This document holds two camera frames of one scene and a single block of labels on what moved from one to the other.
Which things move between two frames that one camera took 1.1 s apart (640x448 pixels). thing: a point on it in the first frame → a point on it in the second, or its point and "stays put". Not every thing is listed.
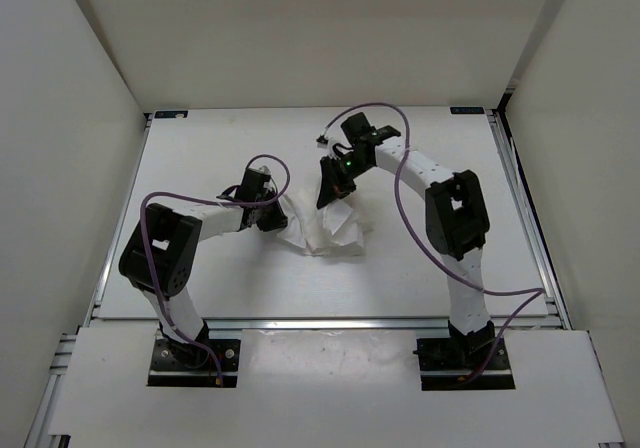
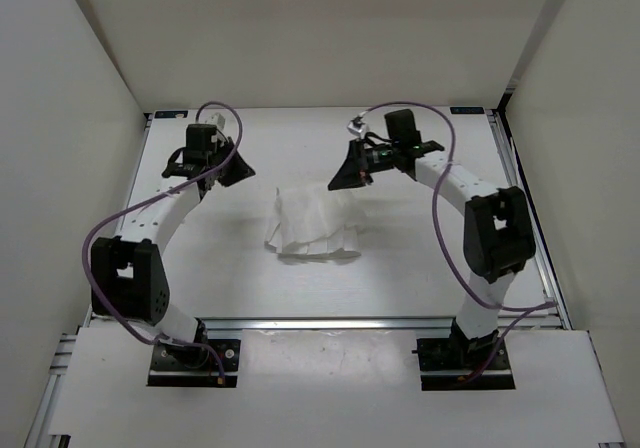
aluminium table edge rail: [325, 324] stays put
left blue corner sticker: [169, 114] stays put
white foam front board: [330, 388] stays put
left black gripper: [278, 220] → [241, 172]
